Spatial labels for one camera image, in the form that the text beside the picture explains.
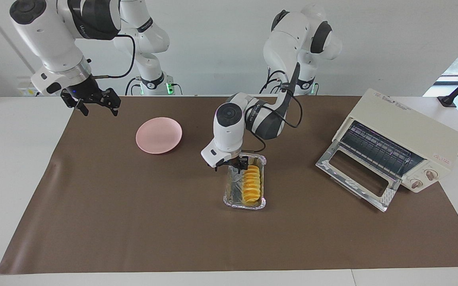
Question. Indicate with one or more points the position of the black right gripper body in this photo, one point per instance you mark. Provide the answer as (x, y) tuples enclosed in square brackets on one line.
[(84, 91)]

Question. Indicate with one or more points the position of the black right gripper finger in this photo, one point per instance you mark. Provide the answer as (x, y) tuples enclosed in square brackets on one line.
[(82, 108), (115, 107)]

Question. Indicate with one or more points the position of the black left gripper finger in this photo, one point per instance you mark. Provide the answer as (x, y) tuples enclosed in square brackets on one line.
[(245, 162), (239, 167)]

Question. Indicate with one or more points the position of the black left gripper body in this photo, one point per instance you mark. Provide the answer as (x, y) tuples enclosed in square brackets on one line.
[(231, 162)]

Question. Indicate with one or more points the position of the yellow ridged bread loaf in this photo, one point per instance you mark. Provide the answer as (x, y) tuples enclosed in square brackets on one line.
[(251, 182)]

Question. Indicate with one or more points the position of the aluminium foil baking tray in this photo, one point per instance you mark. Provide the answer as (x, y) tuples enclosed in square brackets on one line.
[(233, 191)]

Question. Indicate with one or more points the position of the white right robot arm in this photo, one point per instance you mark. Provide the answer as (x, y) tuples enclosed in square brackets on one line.
[(50, 39)]

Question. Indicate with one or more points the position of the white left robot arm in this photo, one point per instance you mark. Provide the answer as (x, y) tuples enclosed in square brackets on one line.
[(229, 131)]

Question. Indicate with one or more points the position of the glass oven door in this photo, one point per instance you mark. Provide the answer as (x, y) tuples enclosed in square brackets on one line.
[(388, 196)]

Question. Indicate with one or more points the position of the cream toaster oven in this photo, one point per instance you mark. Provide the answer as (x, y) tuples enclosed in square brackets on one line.
[(404, 123)]

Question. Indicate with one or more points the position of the beige oven knob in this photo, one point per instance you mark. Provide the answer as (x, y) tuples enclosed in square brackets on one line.
[(416, 183), (431, 174)]

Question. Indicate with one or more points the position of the pink round plate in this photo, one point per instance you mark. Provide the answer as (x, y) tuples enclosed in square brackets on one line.
[(157, 135)]

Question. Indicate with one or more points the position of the brown table mat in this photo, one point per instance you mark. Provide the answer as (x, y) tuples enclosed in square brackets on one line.
[(253, 238)]

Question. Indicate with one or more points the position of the white wall power strip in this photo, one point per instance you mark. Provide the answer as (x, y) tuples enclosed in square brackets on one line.
[(24, 89)]

